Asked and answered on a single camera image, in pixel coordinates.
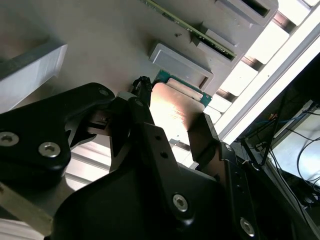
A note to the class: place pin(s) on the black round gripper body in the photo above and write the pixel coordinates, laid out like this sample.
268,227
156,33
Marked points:
112,207

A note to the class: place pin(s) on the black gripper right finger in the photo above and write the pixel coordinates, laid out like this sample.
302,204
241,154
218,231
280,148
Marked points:
237,190

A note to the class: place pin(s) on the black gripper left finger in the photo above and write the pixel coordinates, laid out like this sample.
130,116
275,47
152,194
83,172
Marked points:
37,120

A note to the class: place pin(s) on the silver green CPU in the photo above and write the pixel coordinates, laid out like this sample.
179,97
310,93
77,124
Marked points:
175,105

